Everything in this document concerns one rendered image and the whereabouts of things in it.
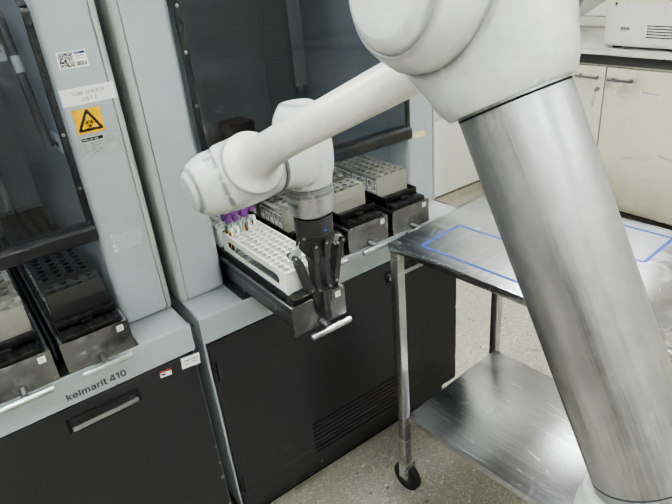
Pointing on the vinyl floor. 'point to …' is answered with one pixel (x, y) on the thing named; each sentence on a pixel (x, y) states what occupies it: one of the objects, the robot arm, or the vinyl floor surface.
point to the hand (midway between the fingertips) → (323, 302)
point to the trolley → (562, 490)
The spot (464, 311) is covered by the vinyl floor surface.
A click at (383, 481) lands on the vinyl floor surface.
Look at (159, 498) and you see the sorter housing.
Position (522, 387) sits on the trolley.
